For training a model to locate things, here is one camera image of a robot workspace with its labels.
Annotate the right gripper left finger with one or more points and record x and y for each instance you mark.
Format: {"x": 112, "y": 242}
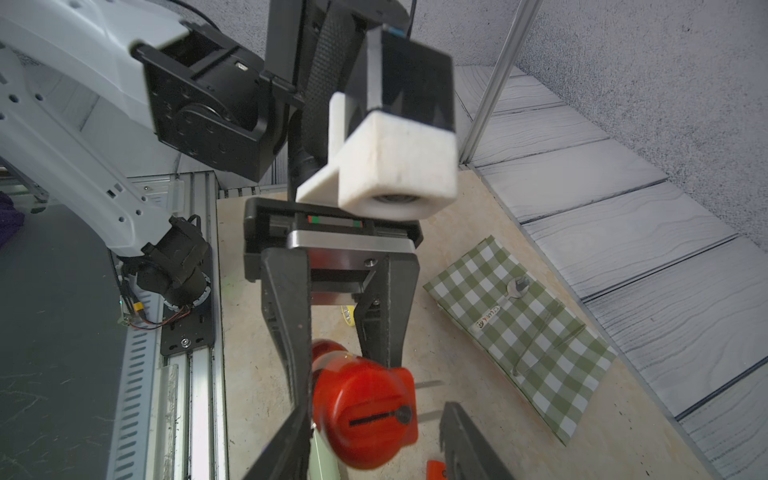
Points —
{"x": 287, "y": 455}

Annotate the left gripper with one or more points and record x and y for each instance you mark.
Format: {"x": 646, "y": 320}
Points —
{"x": 347, "y": 258}

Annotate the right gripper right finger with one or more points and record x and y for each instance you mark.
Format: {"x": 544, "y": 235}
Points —
{"x": 468, "y": 455}

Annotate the red flashlight with logo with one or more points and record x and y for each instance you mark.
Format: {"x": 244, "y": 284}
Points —
{"x": 436, "y": 470}

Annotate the green flashlight top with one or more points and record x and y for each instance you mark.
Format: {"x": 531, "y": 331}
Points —
{"x": 323, "y": 464}

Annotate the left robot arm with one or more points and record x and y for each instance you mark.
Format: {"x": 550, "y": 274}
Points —
{"x": 80, "y": 77}

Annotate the clear plastic tongs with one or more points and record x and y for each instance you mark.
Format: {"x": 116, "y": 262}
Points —
{"x": 554, "y": 334}

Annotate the green checkered cloth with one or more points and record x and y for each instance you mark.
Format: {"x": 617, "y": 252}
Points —
{"x": 560, "y": 386}

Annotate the metal spoon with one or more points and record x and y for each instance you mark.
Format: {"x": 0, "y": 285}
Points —
{"x": 516, "y": 289}

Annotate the metal base rail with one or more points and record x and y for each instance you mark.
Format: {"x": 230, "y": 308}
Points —
{"x": 170, "y": 420}

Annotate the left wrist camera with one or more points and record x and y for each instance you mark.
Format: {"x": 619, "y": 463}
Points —
{"x": 379, "y": 113}

